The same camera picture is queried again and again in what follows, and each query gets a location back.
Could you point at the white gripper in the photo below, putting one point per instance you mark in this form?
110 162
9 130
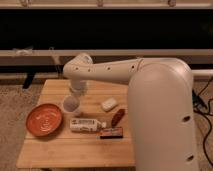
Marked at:
77 87

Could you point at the white ceramic cup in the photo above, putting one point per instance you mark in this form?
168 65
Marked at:
70 103

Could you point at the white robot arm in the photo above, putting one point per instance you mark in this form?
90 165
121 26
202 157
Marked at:
160 107

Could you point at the orange ceramic bowl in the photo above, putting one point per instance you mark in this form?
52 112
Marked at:
44 119

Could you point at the white soap-like block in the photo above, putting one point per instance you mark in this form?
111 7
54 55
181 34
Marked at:
109 104

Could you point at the white plastic bottle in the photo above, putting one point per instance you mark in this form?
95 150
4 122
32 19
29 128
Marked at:
86 125

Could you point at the brown sausage-shaped object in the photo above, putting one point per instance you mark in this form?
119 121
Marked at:
117 117

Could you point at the small dark snack box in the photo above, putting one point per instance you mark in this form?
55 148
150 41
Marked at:
111 133

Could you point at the wooden table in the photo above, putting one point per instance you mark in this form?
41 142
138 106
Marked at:
65 149

